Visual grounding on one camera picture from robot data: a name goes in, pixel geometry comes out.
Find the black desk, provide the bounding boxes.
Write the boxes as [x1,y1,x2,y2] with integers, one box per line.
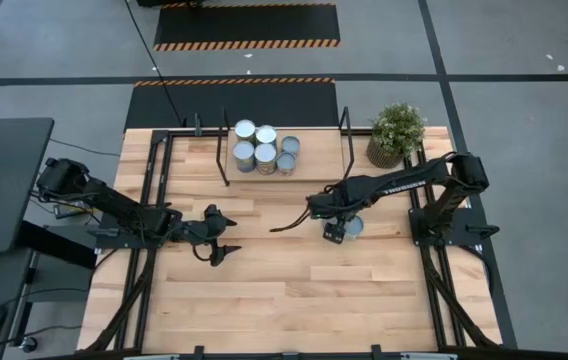
[0,117,56,256]

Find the tall blue and yellow can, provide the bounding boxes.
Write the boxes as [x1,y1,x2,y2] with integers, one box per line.
[255,124,279,147]

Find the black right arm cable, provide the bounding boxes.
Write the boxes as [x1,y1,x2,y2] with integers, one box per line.
[269,205,311,234]

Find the black floor cable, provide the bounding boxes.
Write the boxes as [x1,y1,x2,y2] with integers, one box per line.
[123,0,187,127]

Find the diced tomatoes can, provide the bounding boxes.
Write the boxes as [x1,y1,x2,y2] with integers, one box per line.
[276,151,298,177]

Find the black metal frame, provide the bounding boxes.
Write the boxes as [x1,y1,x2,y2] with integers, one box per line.
[216,106,356,188]

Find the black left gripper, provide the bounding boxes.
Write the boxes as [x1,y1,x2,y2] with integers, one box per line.
[176,203,243,268]

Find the black floor mat hazard stripes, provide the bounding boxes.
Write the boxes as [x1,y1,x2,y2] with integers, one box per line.
[152,2,342,53]
[123,77,340,133]

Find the potted green plant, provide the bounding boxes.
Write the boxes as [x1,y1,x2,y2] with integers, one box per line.
[366,102,428,170]

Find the tall blue peas can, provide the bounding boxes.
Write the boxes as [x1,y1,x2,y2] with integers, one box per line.
[232,140,257,174]

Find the black table frame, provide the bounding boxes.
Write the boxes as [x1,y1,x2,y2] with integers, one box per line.
[83,127,504,357]

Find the tall blue peaches can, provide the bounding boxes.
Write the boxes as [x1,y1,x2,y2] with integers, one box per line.
[254,143,279,176]

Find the small green peas can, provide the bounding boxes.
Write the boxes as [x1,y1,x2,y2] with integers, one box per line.
[280,135,302,157]

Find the large white vegetable can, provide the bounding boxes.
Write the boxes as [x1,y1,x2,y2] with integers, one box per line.
[342,214,366,241]

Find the tall green oranges can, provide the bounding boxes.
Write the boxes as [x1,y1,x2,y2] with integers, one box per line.
[233,118,257,144]

